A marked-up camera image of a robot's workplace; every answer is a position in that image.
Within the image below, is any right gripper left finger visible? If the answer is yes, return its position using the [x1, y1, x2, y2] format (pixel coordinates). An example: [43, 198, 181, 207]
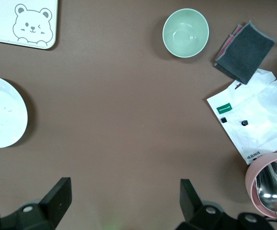
[0, 177, 72, 230]

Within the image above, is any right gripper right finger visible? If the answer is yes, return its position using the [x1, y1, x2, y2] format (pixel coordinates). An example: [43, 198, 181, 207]
[176, 178, 273, 230]

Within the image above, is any white round plate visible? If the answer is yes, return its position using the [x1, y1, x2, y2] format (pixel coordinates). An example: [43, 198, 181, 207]
[0, 74, 28, 149]

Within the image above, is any pink bowl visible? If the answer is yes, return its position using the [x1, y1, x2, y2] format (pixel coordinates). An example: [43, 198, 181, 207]
[245, 152, 277, 220]

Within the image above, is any metal spoon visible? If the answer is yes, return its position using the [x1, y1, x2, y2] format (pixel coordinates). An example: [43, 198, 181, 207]
[255, 161, 277, 230]

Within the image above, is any white plastic bag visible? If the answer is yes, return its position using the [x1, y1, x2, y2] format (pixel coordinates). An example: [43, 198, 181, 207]
[206, 68, 277, 166]

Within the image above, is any grey and pink folded cloth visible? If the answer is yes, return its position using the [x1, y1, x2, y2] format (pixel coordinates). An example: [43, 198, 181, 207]
[213, 20, 276, 85]

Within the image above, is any pale green bowl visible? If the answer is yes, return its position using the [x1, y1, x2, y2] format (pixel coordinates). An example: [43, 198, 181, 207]
[162, 8, 210, 58]

